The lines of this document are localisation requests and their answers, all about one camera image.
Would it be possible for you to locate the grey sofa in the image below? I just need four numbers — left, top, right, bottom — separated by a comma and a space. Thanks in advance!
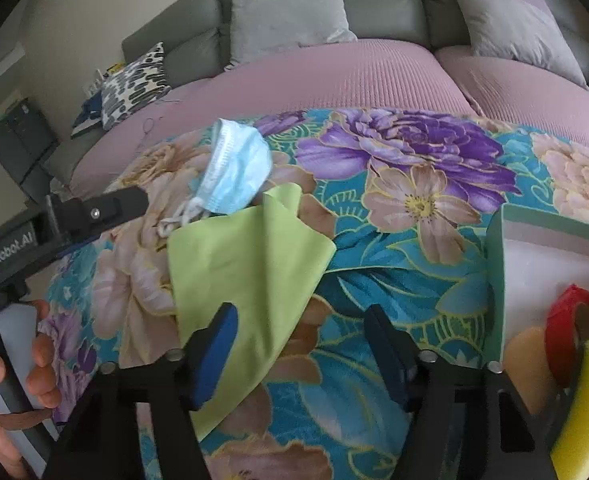
44, 0, 589, 186

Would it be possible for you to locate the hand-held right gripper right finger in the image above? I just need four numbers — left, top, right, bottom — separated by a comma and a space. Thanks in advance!
363, 305, 560, 480

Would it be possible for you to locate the orange egg-shaped sponge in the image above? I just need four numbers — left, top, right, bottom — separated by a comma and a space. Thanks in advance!
504, 327, 560, 416

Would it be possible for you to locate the teal box lid tray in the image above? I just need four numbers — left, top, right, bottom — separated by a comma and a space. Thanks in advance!
484, 204, 589, 480

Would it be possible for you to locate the red tape roll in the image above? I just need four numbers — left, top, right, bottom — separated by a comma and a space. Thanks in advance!
544, 284, 589, 388

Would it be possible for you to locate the white and yellow booklet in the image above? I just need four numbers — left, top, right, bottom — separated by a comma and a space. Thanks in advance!
84, 62, 125, 93

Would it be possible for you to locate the grey and pink pillow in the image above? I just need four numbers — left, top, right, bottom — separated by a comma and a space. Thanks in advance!
441, 0, 589, 88

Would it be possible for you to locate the floral blanket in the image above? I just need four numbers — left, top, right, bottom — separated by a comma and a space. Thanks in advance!
44, 107, 589, 480

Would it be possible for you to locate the blue face mask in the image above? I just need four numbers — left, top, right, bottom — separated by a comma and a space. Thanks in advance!
159, 119, 272, 236

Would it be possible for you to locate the light green cloth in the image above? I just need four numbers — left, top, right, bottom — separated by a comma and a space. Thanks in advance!
167, 183, 337, 441

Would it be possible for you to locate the pink sofa seat cover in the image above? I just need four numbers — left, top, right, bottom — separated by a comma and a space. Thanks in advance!
433, 45, 589, 156
69, 40, 480, 196

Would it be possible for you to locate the plain grey pillow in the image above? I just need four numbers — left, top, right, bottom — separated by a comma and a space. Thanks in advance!
229, 0, 357, 68

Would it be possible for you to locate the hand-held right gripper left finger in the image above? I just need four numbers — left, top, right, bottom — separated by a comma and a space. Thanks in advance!
42, 302, 239, 480

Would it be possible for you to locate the dark grey cabinet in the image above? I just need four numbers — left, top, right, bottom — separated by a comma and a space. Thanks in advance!
0, 99, 60, 186

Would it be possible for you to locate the white pillow with dark print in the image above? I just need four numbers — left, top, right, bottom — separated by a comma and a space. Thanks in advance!
99, 42, 171, 130

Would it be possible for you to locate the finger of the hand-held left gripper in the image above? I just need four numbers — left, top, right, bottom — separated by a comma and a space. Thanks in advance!
44, 186, 150, 256

